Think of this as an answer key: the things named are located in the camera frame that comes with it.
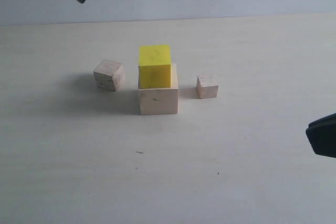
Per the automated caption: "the medium plywood cube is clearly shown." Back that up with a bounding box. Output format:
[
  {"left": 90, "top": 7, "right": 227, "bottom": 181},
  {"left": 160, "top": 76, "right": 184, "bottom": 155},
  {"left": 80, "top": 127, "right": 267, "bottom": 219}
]
[{"left": 93, "top": 59, "right": 125, "bottom": 91}]

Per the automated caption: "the yellow cube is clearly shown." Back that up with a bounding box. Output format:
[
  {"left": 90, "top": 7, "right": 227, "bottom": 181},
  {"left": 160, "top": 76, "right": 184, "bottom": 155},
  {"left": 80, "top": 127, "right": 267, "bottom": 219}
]
[{"left": 138, "top": 45, "right": 172, "bottom": 89}]

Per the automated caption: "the large pale wooden cube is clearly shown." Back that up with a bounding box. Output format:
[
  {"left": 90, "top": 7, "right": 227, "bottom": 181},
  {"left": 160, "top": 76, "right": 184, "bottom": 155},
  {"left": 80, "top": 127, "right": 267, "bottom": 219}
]
[{"left": 138, "top": 63, "right": 179, "bottom": 115}]

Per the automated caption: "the small pale wooden cube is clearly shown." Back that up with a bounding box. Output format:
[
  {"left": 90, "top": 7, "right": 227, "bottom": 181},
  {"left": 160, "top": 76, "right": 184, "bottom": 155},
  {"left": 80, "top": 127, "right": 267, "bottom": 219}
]
[{"left": 196, "top": 74, "right": 219, "bottom": 99}]

